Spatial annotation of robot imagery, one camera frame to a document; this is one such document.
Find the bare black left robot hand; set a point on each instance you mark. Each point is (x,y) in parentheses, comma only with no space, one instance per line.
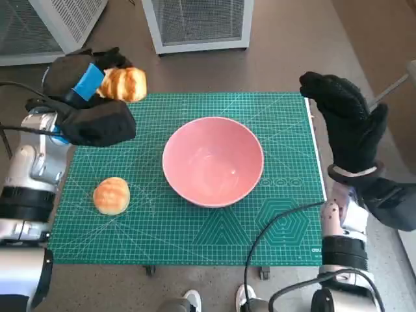
(65,78)

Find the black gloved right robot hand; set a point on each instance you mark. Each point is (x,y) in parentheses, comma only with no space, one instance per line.
(351,130)

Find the long braided toy bread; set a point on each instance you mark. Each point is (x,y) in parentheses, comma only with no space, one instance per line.
(125,84)

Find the round toy bread bun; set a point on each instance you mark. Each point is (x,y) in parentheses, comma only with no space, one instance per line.
(111,196)

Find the pink bowl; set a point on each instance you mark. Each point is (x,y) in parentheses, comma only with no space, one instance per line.
(213,162)

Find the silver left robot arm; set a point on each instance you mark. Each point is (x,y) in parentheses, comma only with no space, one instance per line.
(35,169)

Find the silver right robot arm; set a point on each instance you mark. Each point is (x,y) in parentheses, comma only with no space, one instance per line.
(344,247)

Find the white slatted mesh cabinet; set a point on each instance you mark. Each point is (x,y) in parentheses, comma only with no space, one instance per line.
(74,19)

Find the white panel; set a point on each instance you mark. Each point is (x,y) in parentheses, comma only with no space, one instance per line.
(409,243)

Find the green cutting mat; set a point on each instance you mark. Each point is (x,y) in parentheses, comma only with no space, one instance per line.
(156,234)

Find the white shoe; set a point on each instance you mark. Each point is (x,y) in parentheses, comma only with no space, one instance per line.
(193,299)
(242,297)

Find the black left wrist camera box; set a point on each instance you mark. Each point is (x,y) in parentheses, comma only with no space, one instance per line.
(100,125)

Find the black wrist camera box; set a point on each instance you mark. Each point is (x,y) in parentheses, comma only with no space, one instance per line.
(390,204)
(100,125)

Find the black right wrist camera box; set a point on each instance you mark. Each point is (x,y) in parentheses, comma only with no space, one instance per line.
(390,204)

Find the metal table bracket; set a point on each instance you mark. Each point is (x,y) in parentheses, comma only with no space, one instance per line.
(150,270)
(265,273)

